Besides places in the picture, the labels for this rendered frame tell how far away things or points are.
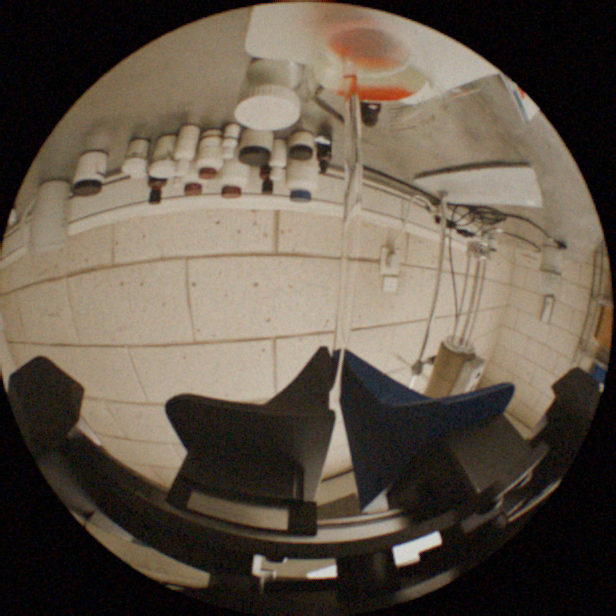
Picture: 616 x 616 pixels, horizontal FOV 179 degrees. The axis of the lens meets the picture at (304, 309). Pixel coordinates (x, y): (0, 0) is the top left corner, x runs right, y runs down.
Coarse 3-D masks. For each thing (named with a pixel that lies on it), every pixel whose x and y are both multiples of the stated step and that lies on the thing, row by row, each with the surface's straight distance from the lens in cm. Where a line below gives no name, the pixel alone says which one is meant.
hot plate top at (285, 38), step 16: (256, 16) 13; (272, 16) 13; (288, 16) 13; (304, 16) 13; (256, 32) 14; (272, 32) 14; (288, 32) 14; (304, 32) 14; (416, 32) 14; (432, 32) 14; (256, 48) 15; (272, 48) 14; (288, 48) 14; (304, 48) 14; (432, 48) 14; (448, 48) 15; (464, 48) 15; (432, 64) 15; (448, 64) 15; (464, 64) 15; (480, 64) 15; (448, 80) 16; (464, 80) 16
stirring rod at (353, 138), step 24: (360, 120) 8; (360, 144) 8; (360, 168) 7; (360, 192) 7; (360, 216) 7; (336, 312) 7; (336, 336) 7; (336, 360) 8; (336, 384) 8; (336, 408) 9
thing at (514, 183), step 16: (416, 176) 53; (432, 176) 50; (448, 176) 49; (464, 176) 48; (480, 176) 48; (496, 176) 47; (512, 176) 46; (528, 176) 46; (448, 192) 59; (464, 192) 58; (480, 192) 56; (496, 192) 55; (512, 192) 54; (528, 192) 53
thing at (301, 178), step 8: (288, 152) 42; (288, 160) 41; (312, 160) 40; (288, 168) 40; (296, 168) 39; (304, 168) 39; (312, 168) 40; (288, 176) 39; (296, 176) 38; (304, 176) 38; (312, 176) 39; (288, 184) 39; (296, 184) 38; (304, 184) 38; (312, 184) 39; (296, 192) 38; (304, 192) 38; (296, 200) 40; (304, 200) 40
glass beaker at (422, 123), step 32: (320, 32) 10; (352, 32) 8; (384, 32) 8; (320, 64) 7; (416, 64) 7; (320, 96) 10; (416, 96) 11; (448, 96) 7; (320, 128) 10; (384, 128) 10; (416, 128) 10; (448, 128) 8
